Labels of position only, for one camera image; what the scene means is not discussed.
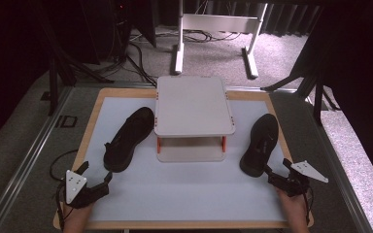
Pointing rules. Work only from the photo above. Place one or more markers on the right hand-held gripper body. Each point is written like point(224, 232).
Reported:
point(296, 179)

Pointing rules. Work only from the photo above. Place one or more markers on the black metal stand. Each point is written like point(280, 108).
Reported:
point(53, 77)
point(317, 87)

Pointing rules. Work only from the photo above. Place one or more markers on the black computer tower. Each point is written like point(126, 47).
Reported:
point(110, 29)

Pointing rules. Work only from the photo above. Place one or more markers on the black shoe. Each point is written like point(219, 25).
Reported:
point(129, 137)
point(260, 144)

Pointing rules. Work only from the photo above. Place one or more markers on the white two-tier shoe rack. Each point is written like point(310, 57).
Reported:
point(192, 106)

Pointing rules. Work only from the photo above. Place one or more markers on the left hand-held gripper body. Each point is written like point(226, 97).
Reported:
point(77, 191)

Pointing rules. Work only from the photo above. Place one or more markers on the person's right hand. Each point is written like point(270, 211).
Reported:
point(293, 210)

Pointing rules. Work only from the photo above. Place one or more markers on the black rectangular floor bracket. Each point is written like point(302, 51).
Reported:
point(66, 121)

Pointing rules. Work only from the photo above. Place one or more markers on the white metal table frame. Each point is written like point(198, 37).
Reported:
point(218, 23)

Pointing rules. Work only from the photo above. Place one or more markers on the person's left hand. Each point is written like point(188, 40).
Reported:
point(77, 219)

